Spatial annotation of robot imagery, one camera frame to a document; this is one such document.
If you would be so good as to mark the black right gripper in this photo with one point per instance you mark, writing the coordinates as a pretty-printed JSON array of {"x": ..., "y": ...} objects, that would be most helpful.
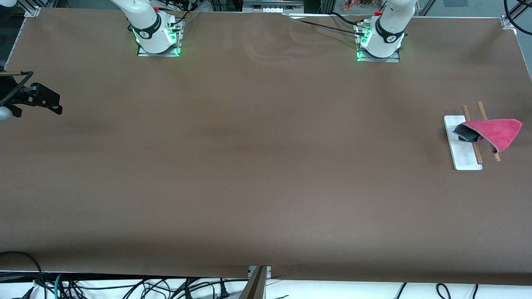
[{"x": 6, "y": 89}]

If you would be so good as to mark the pink microfibre towel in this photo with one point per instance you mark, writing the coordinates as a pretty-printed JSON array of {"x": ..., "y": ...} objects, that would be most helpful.
[{"x": 501, "y": 131}]

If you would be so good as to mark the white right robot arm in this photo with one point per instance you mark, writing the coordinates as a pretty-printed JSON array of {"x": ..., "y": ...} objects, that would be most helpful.
[{"x": 147, "y": 25}]

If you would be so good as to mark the brown table cover sheet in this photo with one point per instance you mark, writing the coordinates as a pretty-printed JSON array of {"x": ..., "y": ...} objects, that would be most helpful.
[{"x": 266, "y": 166}]

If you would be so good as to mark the white power strip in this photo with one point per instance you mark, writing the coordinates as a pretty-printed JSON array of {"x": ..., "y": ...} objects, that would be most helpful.
[{"x": 274, "y": 10}]

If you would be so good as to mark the grey metal box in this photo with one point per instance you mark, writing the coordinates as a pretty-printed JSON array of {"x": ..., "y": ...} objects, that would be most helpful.
[{"x": 291, "y": 5}]

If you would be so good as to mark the orange red background object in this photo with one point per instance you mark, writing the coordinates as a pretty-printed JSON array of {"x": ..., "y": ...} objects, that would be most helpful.
[{"x": 353, "y": 5}]

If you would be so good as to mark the white rectangular tray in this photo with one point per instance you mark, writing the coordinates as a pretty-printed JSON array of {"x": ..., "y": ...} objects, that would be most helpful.
[{"x": 463, "y": 158}]

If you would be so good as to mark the silver table corner bracket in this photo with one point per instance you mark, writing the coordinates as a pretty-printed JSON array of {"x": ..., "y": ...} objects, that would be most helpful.
[
  {"x": 508, "y": 23},
  {"x": 32, "y": 11}
]

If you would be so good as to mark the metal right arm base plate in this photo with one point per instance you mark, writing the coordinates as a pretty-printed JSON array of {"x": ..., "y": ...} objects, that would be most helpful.
[{"x": 160, "y": 54}]

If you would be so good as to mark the aluminium post with bracket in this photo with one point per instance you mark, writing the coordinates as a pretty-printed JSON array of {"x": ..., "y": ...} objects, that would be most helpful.
[{"x": 255, "y": 286}]

